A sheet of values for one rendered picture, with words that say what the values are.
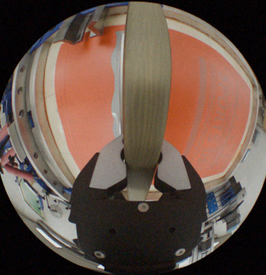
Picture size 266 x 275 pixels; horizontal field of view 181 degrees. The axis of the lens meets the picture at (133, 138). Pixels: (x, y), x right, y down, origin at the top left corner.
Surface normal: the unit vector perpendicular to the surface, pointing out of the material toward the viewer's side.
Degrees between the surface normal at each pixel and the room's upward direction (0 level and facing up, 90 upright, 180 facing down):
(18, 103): 90
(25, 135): 90
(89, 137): 0
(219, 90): 0
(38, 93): 90
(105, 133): 0
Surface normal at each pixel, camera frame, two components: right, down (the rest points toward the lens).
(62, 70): -0.04, 0.53
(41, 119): 1.00, 0.04
